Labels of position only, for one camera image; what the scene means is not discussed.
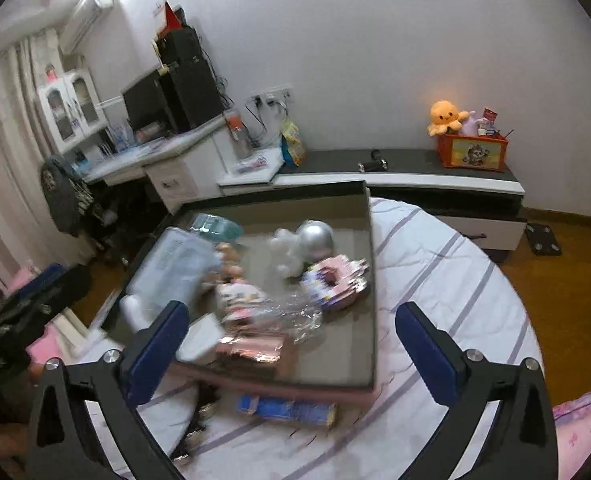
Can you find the black computer tower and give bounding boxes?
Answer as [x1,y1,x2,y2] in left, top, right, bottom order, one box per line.
[158,57,224,131]

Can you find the black power cables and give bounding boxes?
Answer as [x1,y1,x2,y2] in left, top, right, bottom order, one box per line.
[245,97,286,148]

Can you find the orange toy box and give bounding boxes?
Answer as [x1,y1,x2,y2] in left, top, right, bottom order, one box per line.
[436,132,510,173]

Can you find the pink building block figure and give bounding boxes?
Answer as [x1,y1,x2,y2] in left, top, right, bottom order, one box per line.
[300,255,371,311]

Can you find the black case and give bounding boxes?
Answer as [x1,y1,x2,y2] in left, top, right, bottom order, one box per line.
[152,25,206,68]

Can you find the small white plush toy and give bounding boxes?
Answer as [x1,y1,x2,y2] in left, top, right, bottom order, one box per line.
[270,227,309,278]

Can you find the water bottle with orange lid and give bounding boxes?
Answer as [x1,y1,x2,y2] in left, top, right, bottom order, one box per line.
[225,110,252,160]

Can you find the clear plastic wrapper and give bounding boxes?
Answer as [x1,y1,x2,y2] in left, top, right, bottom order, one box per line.
[252,292,323,343]

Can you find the beige curtain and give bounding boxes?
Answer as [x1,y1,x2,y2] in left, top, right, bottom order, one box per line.
[0,27,71,301]

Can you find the shiny pink box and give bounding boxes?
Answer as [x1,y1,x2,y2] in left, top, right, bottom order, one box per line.
[215,335,286,376]

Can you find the white air conditioner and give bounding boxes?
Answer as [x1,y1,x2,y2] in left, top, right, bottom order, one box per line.
[58,0,115,53]

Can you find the white desk with drawers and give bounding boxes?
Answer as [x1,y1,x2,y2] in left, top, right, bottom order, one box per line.
[75,110,241,216]

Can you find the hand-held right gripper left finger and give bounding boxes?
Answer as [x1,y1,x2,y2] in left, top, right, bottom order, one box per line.
[25,300,191,480]

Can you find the silver ball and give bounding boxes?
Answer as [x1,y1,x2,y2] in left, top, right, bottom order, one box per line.
[295,220,336,263]

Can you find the pink floral quilt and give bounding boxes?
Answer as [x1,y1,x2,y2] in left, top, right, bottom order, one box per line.
[550,382,591,480]

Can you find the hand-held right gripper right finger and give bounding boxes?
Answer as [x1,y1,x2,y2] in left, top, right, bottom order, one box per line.
[394,301,561,480]

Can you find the blue white box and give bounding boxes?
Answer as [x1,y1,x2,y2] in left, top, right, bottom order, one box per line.
[108,122,136,153]

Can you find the flat blue box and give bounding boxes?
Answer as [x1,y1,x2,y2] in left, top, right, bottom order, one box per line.
[235,394,339,428]

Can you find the red triangular box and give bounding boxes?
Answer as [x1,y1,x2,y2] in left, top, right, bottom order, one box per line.
[158,2,185,36]

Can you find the black bathroom scale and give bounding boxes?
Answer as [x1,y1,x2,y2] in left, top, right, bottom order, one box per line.
[524,223,562,257]

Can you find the pink pencil case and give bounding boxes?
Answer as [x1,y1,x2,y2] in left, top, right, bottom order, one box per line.
[232,155,268,173]

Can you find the orange octopus plush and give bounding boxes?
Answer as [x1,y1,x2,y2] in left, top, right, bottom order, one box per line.
[428,100,469,137]

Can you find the black computer monitor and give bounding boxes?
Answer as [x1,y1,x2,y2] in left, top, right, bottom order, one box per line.
[122,67,168,133]

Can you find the dark storage box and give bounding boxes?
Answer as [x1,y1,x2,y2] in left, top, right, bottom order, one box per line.
[100,180,379,396]

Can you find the white glass-door cabinet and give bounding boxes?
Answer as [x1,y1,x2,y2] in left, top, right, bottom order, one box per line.
[36,67,108,156]

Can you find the dark shiny wrapper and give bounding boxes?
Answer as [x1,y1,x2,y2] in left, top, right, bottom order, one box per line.
[170,390,216,463]

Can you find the light pink plush toy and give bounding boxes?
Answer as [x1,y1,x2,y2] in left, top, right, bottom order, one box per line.
[458,108,483,137]

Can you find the yellow blue snack bag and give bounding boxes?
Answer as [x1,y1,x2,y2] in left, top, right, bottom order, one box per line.
[279,120,307,167]

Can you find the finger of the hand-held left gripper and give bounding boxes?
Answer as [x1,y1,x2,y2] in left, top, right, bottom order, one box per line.
[0,262,93,331]

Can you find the low black white cabinet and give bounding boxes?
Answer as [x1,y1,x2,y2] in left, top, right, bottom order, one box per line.
[218,147,527,263]

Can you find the white wall power strip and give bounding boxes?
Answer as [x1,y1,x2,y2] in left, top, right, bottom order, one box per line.
[252,85,294,103]

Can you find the small black dumbbell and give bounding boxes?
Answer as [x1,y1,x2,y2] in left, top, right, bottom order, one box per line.
[358,149,389,172]

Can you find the teal plastic item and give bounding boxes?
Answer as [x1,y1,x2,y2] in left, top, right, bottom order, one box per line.
[190,212,243,246]

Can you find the black office chair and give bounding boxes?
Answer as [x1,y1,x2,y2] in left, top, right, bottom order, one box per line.
[78,180,141,266]

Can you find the small white box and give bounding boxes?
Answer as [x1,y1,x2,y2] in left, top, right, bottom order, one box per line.
[178,312,226,363]

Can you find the pink dress doll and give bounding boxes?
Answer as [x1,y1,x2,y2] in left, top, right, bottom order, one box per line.
[215,282,267,322]

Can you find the clear blue-grey package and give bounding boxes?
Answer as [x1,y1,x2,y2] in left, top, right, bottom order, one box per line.
[125,227,221,321]

